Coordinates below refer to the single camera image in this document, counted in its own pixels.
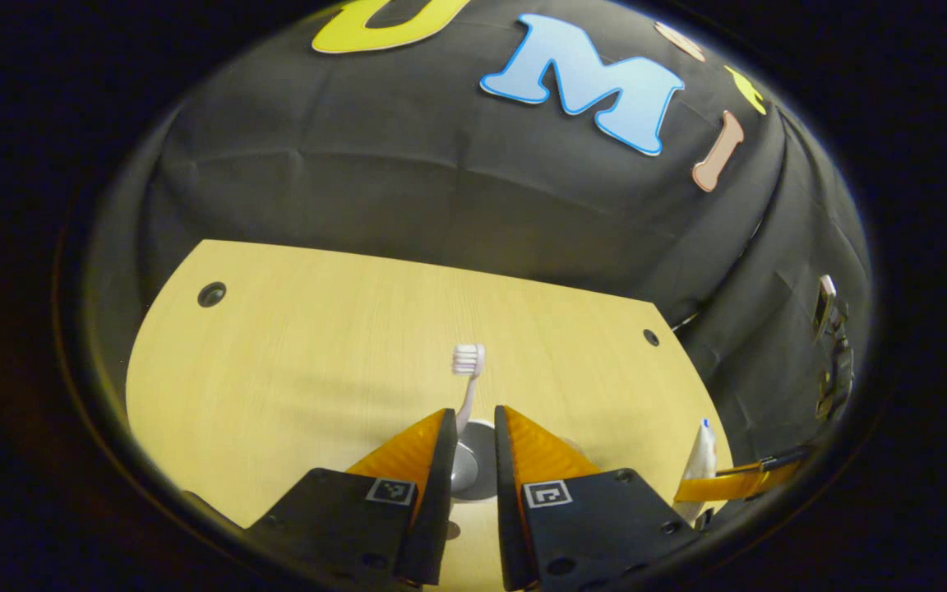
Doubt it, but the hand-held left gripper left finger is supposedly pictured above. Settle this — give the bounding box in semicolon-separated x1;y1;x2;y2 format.
245;408;460;590

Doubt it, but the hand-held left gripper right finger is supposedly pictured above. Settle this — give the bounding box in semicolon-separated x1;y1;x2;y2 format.
493;405;701;592

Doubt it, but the white toothpaste tube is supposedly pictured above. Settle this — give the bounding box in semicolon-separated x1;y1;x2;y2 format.
677;417;719;525

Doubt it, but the white cup with wooden handle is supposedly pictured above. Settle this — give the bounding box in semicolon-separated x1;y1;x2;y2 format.
444;419;500;542

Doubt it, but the white toothbrush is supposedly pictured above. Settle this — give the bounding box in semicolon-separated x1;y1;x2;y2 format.
450;343;487;438

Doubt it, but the light wooden desktop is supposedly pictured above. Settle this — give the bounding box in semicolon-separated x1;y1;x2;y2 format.
125;238;735;592

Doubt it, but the black backdrop cloth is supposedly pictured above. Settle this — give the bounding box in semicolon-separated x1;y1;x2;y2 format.
83;0;874;494

